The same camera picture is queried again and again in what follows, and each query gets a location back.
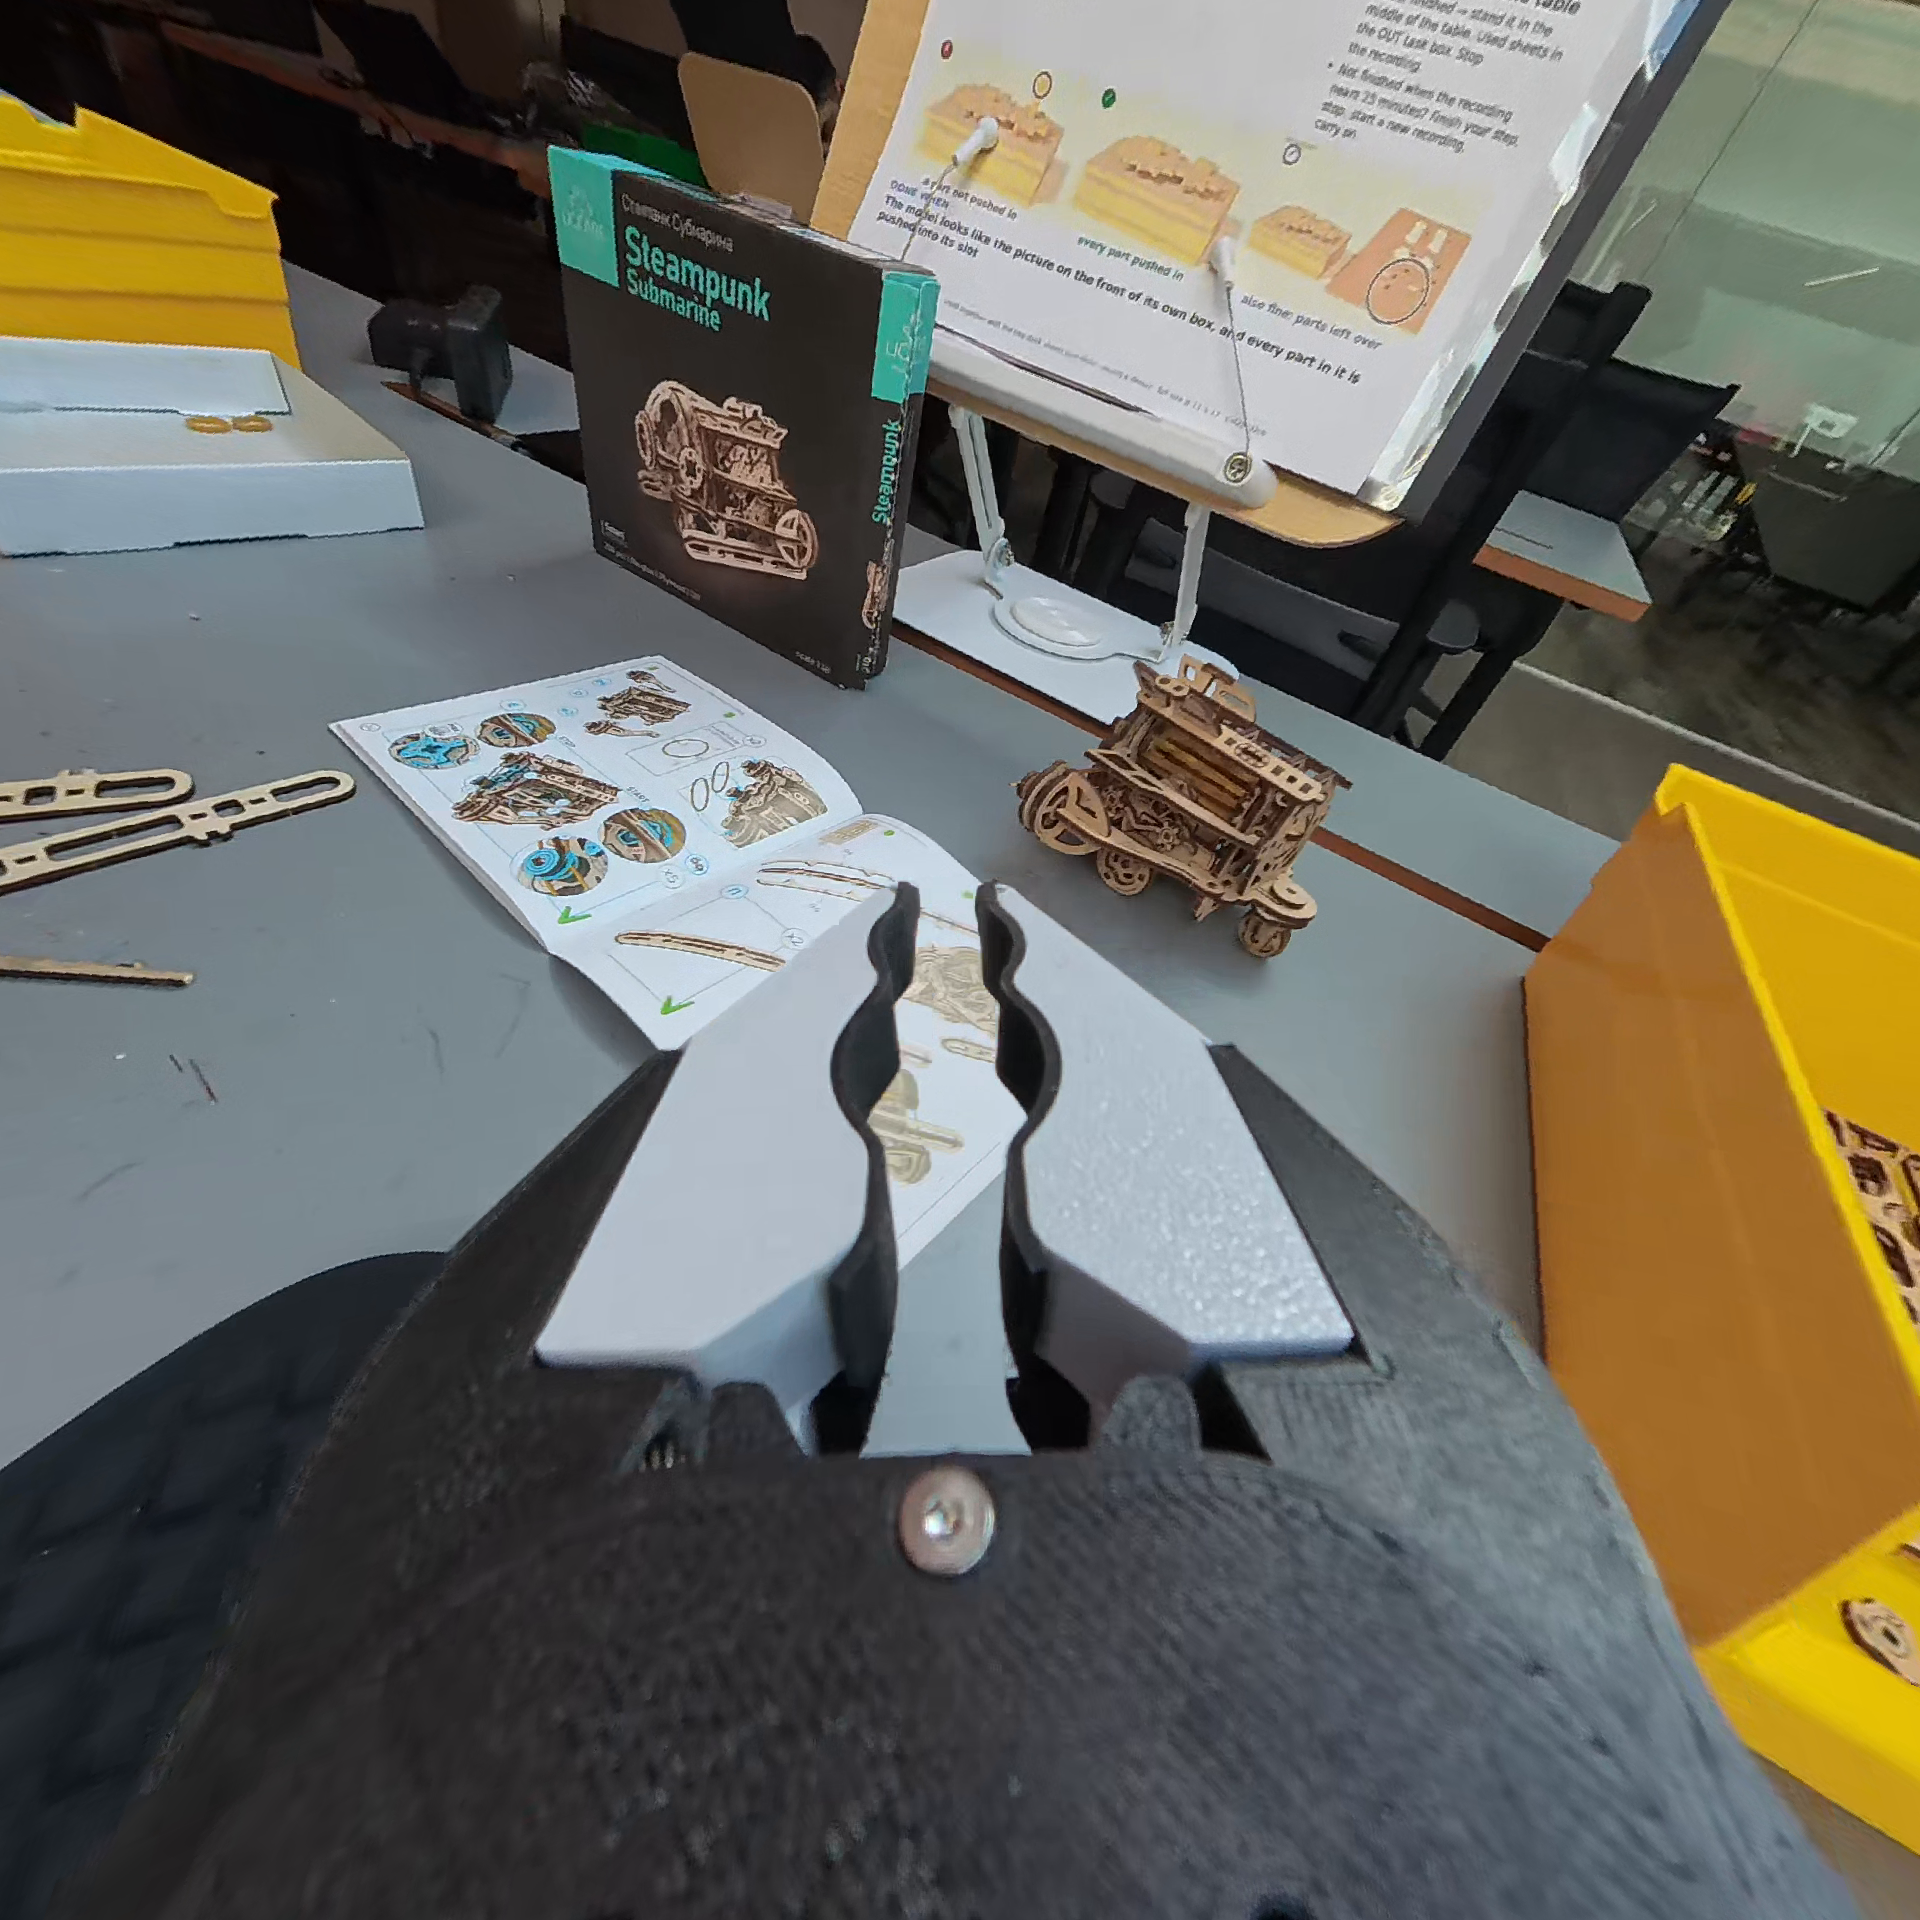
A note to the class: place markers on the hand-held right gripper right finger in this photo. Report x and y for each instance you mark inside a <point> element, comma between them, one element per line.
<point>1184,1201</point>

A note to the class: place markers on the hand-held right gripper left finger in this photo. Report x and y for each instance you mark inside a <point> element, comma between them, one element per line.
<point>721,1201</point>

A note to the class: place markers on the assembled wooden vehicle model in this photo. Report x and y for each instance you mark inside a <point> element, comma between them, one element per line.
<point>1184,795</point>

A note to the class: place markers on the black model kit box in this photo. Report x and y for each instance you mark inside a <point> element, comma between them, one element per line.
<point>705,494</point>

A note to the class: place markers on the instruction booklet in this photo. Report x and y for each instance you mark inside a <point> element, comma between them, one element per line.
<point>450,841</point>

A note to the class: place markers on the yellow plastic bin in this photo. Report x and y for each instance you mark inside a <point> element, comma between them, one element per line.
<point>1681,1201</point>
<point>121,241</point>

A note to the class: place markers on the slotted wooden strip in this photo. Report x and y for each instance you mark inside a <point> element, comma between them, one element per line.
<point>38,792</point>
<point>323,786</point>

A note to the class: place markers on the black textured pad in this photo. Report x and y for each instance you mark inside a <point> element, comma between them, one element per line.
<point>151,1425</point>

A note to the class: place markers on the thin wooden stick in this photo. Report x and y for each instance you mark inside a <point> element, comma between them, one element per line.
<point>90,973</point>

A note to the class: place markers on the pile of wooden sheets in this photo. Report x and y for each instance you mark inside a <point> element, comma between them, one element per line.
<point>1883,1215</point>

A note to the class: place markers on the round wooden part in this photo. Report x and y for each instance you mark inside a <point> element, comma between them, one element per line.
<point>1887,1643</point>

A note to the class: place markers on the white cardboard box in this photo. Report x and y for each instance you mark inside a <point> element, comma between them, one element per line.
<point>181,494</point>

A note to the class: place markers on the black tool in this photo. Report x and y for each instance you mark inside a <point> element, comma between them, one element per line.
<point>443,353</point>

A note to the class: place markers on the document stand with instruction sheet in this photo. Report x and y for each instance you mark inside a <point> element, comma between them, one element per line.
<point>1200,224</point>

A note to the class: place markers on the brown cardboard box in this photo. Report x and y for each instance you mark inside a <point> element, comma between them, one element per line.
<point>750,128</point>

